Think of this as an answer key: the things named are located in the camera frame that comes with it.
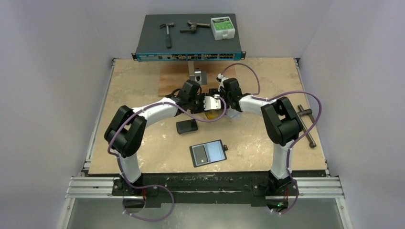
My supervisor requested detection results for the black VIP card stack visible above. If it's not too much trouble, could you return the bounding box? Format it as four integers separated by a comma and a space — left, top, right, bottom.
176, 119, 198, 135

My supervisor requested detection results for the single black VIP card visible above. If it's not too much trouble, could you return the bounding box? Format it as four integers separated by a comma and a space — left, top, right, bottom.
193, 146, 208, 166

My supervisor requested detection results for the black card holder wallet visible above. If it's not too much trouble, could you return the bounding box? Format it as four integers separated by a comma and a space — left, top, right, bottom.
189, 139, 228, 167

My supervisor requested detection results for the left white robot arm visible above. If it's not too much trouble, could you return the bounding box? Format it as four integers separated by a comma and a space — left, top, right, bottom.
104, 80, 208, 195

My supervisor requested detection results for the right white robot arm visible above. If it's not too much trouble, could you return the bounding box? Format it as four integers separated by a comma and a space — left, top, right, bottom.
216, 74, 303, 194

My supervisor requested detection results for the gold VIP card stack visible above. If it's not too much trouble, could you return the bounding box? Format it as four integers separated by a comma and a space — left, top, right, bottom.
202, 110, 223, 121

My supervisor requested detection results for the silver card stack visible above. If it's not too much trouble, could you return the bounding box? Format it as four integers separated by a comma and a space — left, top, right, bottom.
225, 108, 241, 120

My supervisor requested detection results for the wooden board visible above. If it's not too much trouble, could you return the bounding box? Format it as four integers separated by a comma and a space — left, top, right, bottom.
158, 61, 231, 97

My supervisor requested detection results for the white green plastic box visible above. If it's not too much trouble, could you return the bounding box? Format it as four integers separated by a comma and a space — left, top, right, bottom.
210, 16, 236, 41

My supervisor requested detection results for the small hammer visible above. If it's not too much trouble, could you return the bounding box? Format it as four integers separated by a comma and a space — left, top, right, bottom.
160, 22, 174, 49

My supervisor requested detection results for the rusty pliers tool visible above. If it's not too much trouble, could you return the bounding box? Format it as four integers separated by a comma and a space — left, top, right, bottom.
180, 20, 211, 33

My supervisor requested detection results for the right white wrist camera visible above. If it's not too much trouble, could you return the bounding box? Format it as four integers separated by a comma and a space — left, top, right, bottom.
216, 73, 229, 90

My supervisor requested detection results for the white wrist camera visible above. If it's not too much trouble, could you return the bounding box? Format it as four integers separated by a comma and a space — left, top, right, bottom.
216, 73, 229, 90
203, 94, 222, 111

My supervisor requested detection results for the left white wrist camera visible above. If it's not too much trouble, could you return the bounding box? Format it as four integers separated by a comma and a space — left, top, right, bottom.
203, 94, 222, 111

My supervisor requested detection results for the metal stand bracket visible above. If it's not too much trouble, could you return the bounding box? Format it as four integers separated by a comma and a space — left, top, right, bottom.
187, 61, 207, 85

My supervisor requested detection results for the blue network switch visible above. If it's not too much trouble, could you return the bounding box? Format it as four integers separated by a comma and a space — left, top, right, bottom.
131, 13, 246, 62

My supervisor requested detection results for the metal crank handle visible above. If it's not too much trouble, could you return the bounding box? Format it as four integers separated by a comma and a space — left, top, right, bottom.
297, 104, 317, 149

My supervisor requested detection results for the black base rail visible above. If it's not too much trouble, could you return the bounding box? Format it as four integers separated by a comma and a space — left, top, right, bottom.
112, 171, 299, 210

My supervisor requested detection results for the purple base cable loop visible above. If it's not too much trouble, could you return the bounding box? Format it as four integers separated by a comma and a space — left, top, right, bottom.
122, 183, 175, 222

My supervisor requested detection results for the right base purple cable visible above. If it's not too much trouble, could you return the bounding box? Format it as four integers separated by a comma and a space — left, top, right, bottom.
269, 177, 299, 216

